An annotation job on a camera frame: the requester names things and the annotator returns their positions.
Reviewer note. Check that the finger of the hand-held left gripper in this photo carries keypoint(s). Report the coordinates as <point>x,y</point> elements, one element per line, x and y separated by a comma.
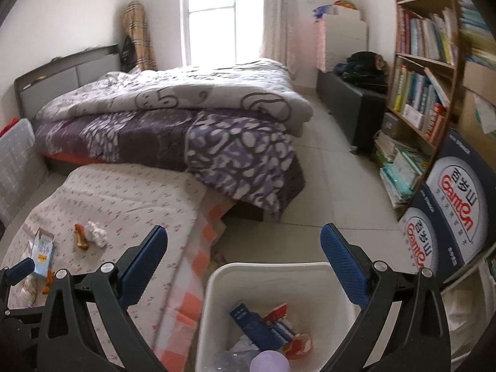
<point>21,271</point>

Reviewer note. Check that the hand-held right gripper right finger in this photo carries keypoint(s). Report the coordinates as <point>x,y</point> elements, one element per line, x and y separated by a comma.
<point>341,255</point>

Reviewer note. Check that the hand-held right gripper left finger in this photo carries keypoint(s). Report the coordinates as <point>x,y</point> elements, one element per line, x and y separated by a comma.
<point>143,259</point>

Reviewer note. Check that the light blue carton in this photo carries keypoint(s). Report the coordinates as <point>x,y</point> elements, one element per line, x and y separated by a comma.
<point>40,255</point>

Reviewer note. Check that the white plastic bin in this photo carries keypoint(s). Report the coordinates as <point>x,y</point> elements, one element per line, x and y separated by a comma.
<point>221,298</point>

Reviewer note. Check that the red snack packet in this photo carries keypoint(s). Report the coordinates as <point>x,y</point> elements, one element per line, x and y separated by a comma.
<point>298,347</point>

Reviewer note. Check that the dark blue box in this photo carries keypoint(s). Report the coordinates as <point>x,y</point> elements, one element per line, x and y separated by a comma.
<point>252,321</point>

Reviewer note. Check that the white plastic wrap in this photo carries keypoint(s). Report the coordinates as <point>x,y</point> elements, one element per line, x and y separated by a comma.
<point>236,356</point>

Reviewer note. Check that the small white tissue lump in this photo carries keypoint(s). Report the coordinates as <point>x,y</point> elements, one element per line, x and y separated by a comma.
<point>29,291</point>

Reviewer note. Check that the crumpled white tissue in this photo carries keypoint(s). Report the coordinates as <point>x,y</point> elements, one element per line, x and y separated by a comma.
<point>97,233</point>

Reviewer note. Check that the cherry print tablecloth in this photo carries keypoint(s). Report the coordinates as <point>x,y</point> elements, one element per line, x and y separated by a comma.
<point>135,201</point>

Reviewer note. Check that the orange checked cloth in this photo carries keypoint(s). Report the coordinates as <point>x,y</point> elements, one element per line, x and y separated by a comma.
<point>186,306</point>

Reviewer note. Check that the orange snack wrapper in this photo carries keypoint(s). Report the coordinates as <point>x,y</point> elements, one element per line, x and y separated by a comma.
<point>82,237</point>

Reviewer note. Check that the stack of flat books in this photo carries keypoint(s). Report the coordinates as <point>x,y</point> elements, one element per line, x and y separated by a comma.
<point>401,170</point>

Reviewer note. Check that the lavender rounded object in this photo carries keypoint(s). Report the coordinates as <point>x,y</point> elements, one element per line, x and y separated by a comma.
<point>269,362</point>

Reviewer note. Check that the purple patterned blanket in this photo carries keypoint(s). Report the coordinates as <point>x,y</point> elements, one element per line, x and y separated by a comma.
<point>217,143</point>

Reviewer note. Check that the black bench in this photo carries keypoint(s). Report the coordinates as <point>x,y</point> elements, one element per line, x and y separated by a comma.
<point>348,112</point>

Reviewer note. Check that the red item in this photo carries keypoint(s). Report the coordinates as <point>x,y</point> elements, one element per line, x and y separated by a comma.
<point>7,126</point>

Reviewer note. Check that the row of colourful books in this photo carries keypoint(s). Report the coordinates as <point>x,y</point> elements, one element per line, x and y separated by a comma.
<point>416,99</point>

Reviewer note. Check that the white cartoon print quilt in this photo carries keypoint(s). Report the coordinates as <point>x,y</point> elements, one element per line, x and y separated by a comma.
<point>186,89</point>

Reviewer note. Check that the dark bag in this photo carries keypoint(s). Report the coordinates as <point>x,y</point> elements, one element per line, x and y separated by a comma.
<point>362,68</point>

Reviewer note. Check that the bed with patterned quilts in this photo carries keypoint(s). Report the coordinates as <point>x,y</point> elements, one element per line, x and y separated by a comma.
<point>58,73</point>

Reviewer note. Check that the brown cardboard box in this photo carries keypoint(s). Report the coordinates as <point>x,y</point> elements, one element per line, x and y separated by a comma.
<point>474,104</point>

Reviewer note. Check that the black hanging bag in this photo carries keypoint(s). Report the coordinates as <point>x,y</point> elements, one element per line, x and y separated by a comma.
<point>126,55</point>

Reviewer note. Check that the pink cloth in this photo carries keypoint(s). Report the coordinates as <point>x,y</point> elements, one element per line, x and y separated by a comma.
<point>320,46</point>

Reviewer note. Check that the white cabinet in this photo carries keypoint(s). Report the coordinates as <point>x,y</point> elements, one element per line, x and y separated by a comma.
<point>347,40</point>

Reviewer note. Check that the wooden bookshelf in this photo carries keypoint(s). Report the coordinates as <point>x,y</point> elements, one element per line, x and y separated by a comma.
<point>453,69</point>

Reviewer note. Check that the plaid cloth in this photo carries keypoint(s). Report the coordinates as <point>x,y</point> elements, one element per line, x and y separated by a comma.
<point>139,35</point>

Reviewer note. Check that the row of upright books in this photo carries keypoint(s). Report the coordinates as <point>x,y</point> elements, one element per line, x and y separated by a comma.
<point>424,38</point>

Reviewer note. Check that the white curtain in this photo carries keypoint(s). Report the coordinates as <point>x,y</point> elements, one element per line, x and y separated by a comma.
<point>279,19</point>

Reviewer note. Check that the blue item on cabinet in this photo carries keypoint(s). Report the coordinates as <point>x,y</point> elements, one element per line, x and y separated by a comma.
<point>321,11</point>

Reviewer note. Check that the orange item on cabinet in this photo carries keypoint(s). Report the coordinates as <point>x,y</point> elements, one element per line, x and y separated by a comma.
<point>345,5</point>

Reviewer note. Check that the window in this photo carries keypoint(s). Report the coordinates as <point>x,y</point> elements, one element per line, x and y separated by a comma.
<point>221,11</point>

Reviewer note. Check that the pile of pale books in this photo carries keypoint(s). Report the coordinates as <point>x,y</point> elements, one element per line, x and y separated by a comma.
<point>476,27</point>

